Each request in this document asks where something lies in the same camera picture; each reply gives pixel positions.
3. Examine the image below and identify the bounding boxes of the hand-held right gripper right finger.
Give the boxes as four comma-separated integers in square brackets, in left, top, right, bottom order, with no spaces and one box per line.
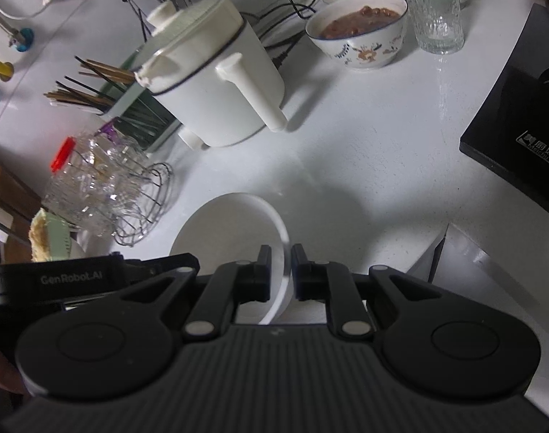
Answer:
[291,244,443,340]

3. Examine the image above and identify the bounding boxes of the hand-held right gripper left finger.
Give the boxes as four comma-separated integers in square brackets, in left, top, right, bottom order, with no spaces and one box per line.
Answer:
[121,244,273,342]

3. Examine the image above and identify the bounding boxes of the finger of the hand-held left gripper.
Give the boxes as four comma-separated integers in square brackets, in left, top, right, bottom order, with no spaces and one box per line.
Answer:
[123,253,199,287]

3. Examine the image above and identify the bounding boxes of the plain white ceramic bowl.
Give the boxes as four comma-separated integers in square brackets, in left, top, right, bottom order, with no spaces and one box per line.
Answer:
[168,192,291,325]

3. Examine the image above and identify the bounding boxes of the person's left hand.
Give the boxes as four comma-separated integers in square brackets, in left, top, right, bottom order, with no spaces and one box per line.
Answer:
[0,344,25,394]

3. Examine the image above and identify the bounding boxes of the white bowl under green container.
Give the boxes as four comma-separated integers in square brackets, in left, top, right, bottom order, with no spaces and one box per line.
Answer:
[68,231,91,259]

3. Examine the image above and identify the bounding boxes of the green noodle container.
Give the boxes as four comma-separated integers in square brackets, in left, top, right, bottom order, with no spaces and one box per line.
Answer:
[40,210,73,262]

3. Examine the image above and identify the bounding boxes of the dry yellow noodles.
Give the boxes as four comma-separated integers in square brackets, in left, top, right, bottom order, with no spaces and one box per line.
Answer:
[28,207,50,263]

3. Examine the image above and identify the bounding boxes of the glass jar with red lid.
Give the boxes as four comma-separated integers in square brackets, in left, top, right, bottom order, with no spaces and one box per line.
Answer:
[44,137,105,232]

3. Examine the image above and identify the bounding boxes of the upturned clear glass cups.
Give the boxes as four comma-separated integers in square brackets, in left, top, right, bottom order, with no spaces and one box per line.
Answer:
[76,136,167,236]

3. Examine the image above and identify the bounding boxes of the wooden cutting board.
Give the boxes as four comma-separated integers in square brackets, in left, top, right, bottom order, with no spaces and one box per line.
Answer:
[0,150,44,246]

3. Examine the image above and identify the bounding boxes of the green chopstick holder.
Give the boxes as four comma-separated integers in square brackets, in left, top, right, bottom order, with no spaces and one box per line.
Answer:
[98,49,181,154]

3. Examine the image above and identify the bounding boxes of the white electric cooking pot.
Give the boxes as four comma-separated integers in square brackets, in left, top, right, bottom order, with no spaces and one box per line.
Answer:
[135,0,288,148]

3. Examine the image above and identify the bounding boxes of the grey metal box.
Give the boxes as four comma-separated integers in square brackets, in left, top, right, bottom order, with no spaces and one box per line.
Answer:
[407,223,549,339]

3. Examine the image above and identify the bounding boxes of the yellow suction hook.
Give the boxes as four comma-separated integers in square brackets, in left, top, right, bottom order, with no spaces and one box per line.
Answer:
[0,44,14,80]

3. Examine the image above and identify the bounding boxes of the blue suction hook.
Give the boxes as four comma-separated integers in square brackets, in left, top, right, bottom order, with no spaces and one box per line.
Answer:
[9,28,35,51]

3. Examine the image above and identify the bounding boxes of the patterned ceramic bowl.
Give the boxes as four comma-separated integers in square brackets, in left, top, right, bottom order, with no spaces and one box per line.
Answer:
[305,0,409,71]

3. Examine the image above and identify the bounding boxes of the black induction cooker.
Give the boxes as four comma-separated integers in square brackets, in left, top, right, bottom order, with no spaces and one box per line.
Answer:
[459,2,549,227]

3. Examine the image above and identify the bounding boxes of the tall textured drinking glass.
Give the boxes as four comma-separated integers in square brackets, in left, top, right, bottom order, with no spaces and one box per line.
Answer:
[394,0,465,55]

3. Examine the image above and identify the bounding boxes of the black power cable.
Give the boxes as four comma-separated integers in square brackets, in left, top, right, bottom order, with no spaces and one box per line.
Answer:
[238,0,321,69]

